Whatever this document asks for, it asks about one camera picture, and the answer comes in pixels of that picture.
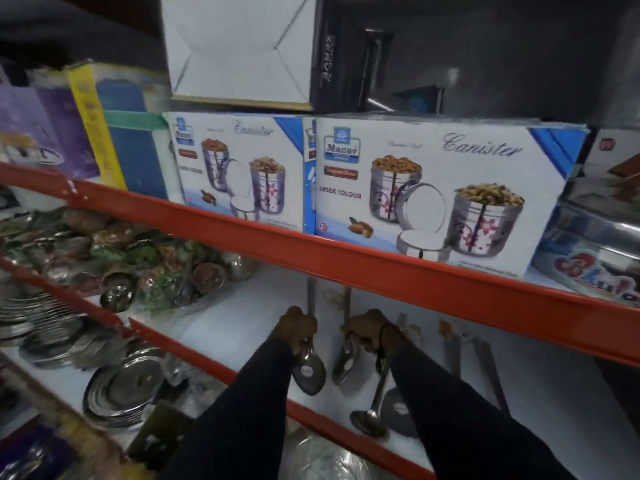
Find person's right hand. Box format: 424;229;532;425
344;309;406;353

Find person's left hand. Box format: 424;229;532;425
272;306;319;357

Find steel ladle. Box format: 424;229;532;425
349;356;392;439
331;287;362;387

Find steel serving spoon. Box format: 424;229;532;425
292;278;327;397

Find person's left forearm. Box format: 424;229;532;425
162;339;303;480

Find person's right forearm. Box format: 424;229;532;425
389;340;578;480

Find dark round flat spatula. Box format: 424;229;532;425
380;386;421;439

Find plastic wrapped steel plate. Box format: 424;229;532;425
277;424;383;480

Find white canister box edge-on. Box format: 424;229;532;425
302;116;319;235

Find large white canister box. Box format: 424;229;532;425
314;114;590;279

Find dark small box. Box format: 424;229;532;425
126;399;195;471

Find small white canister box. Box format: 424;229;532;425
162;111;306;233

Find stack of round steel lids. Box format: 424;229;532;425
81;346;171;429

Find pile of wrapped small bowls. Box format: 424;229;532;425
0;207;261;315

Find steel container with coloured label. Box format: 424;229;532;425
531;202;640;308

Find stack of ribbed steel plates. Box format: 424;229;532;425
0;280;128;370

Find blue box with yellow band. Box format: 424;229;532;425
66;61;173;201

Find black appliance box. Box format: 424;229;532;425
309;0;396;114

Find plain white cardboard carton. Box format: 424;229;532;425
159;0;322;111

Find white and red box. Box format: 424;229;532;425
562;127;640;208

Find purple cookware box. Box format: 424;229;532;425
0;70;102;181

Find steel utensil with long handle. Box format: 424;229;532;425
439;320;463;379
462;331;512;418

